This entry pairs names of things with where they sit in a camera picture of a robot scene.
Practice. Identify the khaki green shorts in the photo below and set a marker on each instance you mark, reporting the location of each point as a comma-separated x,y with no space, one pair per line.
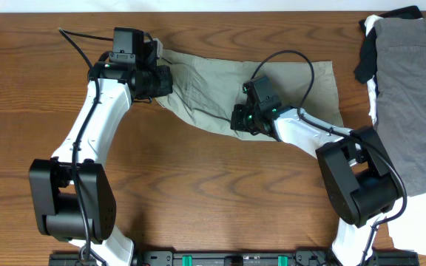
205,90

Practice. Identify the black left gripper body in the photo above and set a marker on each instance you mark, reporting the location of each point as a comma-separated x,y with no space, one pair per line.
155,83

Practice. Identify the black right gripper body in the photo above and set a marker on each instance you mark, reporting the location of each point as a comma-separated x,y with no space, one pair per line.
245,120

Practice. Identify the black folded garment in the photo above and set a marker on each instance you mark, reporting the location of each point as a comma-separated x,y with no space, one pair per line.
366,68

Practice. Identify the grey folded shorts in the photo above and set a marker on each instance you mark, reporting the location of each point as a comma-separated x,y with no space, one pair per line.
401,103

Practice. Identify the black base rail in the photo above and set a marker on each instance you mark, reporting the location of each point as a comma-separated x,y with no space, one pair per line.
299,257

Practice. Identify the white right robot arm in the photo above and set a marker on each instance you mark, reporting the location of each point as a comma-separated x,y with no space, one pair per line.
362,183

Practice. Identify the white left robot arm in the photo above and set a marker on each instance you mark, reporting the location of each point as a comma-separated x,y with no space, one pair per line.
72,198

